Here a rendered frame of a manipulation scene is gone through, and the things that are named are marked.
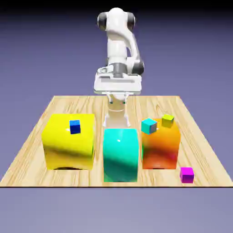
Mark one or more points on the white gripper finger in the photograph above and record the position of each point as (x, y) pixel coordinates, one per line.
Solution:
(125, 98)
(110, 98)

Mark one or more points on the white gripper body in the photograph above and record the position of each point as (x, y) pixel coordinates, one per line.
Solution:
(118, 85)

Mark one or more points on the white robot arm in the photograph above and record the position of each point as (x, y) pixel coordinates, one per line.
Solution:
(116, 27)

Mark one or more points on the small cyan cube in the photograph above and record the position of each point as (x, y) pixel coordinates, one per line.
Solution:
(147, 125)

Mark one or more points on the small blue cube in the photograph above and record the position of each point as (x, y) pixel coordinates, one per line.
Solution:
(75, 127)

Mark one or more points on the small olive yellow cube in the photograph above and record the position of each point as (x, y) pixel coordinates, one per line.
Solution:
(167, 121)

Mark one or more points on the small magenta cube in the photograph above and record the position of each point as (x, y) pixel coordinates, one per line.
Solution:
(187, 175)

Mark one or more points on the large teal box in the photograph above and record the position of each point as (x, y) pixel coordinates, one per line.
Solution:
(120, 154)

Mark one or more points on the large orange box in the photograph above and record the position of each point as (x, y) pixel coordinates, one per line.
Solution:
(162, 149)

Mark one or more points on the large yellow box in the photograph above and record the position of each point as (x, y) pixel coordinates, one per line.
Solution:
(60, 142)

